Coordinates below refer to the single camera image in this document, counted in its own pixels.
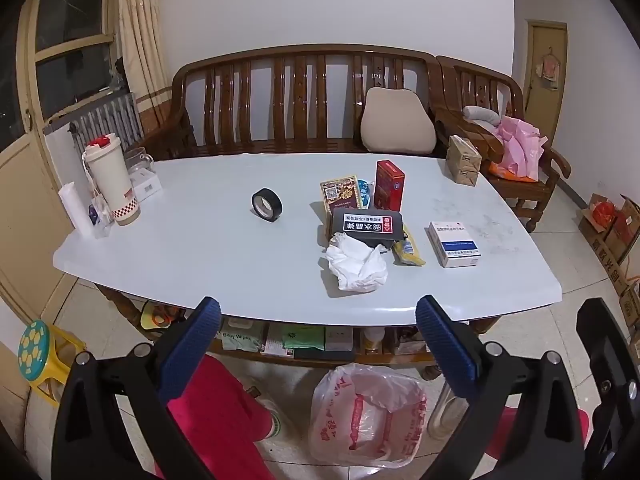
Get tan cardboard carton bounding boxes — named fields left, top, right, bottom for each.
left=446, top=135, right=483, bottom=188

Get black tape roll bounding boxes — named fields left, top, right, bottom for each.
left=251, top=188, right=284, bottom=222

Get white box with blue stripe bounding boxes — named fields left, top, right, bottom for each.
left=427, top=220, right=484, bottom=269

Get yellow green toy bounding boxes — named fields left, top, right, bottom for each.
left=140, top=300, right=183, bottom=329

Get yellow room door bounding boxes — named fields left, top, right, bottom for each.
left=525, top=19, right=569, bottom=128

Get beige curtain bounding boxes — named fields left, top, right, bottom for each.
left=115, top=0, right=173, bottom=131

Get orange plastic bag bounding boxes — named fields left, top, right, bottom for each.
left=487, top=160, right=538, bottom=182

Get glass jar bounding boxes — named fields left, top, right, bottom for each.
left=122, top=147, right=153, bottom=176

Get white red printed plastic bag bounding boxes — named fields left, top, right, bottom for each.
left=309, top=362, right=428, bottom=470

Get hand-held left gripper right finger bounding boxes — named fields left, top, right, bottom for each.
left=415, top=294, right=588, bottom=480

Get small white box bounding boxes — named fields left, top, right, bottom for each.
left=129, top=169, right=163, bottom=203

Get yellow teal plastic stool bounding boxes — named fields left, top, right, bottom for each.
left=18, top=319, right=88, bottom=408

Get clear plastic holder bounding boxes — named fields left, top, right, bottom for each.
left=89, top=195, right=118, bottom=238

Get green soft pack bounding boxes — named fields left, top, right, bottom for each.
left=282, top=325, right=327, bottom=351

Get purple yellow packet box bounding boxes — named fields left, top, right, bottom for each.
left=320, top=174, right=365, bottom=216

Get row of cardboard boxes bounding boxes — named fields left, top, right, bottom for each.
left=577, top=192, right=640, bottom=346

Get yellowish bottle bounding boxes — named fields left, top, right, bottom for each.
left=362, top=327, right=386, bottom=353

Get white paper roll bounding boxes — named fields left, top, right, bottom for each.
left=58, top=181, right=95, bottom=238

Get grey white neck pillow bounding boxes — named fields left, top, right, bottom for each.
left=462, top=105, right=501, bottom=128

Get red hanging door ornament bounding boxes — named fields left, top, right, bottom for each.
left=537, top=47, right=561, bottom=83

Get yellow snack wrapper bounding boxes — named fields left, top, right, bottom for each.
left=392, top=225, right=427, bottom=267

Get white tumbler with red lid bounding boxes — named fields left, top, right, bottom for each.
left=82, top=133, right=142, bottom=227

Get grey radiator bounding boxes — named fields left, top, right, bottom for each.
left=70, top=92, right=146, bottom=156

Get beige back cushion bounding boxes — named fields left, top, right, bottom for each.
left=361, top=87, right=437, bottom=156

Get white tissue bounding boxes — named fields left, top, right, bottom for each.
left=320, top=232, right=390, bottom=293

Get wooden slatted sofa bench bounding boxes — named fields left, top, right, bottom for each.
left=142, top=44, right=451, bottom=161

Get pink plastic bag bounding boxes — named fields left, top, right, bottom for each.
left=492, top=116, right=548, bottom=183

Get pink trousers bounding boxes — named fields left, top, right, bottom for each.
left=155, top=352, right=590, bottom=480

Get baby wipes pack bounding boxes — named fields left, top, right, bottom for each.
left=220, top=317, right=266, bottom=353

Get cream framed glass door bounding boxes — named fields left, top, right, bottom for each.
left=0, top=0, right=123, bottom=311

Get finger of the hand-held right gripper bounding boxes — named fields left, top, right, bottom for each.
left=575, top=297, right=640, bottom=461

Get black box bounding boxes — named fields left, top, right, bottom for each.
left=327, top=209, right=405, bottom=250

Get red box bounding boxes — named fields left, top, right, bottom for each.
left=373, top=160, right=406, bottom=212

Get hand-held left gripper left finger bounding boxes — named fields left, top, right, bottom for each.
left=52, top=296, right=223, bottom=480

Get wooden armchair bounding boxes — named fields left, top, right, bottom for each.
left=435, top=55, right=572, bottom=233

